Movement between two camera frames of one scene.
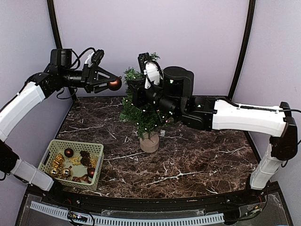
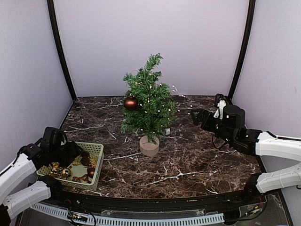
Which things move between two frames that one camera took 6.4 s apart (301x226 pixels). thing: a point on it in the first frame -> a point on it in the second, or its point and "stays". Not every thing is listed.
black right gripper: (138, 100) -> (203, 112)
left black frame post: (51, 6) stays
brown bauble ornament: (91, 172) stays
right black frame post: (246, 48) stays
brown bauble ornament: (115, 85) -> (130, 103)
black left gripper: (90, 76) -> (74, 152)
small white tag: (162, 133) -> (168, 131)
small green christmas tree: (146, 121) stays
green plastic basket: (74, 163) stays
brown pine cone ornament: (85, 159) stays
